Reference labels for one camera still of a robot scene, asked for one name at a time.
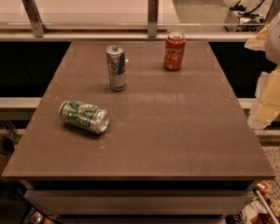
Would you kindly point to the right metal rail bracket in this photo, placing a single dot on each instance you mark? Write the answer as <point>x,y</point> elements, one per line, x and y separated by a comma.
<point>273,11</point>

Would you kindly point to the wire basket with items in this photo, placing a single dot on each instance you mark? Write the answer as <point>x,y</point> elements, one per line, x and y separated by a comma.
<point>264,208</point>

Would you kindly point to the left metal rail bracket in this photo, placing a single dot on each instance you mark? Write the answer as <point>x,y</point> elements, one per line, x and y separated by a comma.
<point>38,28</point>

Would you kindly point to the silver blue energy drink can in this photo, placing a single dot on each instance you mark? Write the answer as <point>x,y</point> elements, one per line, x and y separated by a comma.
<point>115,56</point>

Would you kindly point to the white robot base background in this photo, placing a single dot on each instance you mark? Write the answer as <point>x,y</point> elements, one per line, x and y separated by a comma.
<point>245,19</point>

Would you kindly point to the dark round object lower left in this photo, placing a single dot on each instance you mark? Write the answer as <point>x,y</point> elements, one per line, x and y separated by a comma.
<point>6,146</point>

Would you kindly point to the red cola can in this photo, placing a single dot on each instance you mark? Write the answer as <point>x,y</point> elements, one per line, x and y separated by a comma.
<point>174,51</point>

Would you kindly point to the metal rail bracket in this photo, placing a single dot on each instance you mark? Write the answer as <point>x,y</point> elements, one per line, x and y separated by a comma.
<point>273,11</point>
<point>152,18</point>
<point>38,28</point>

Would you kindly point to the middle metal rail bracket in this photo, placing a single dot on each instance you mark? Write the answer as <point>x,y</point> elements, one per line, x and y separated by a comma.
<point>152,18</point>

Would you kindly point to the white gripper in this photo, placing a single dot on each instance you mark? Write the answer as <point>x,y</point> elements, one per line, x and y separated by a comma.
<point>279,42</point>

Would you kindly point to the green soda can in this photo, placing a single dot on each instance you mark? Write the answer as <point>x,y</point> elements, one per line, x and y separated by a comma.
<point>88,117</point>

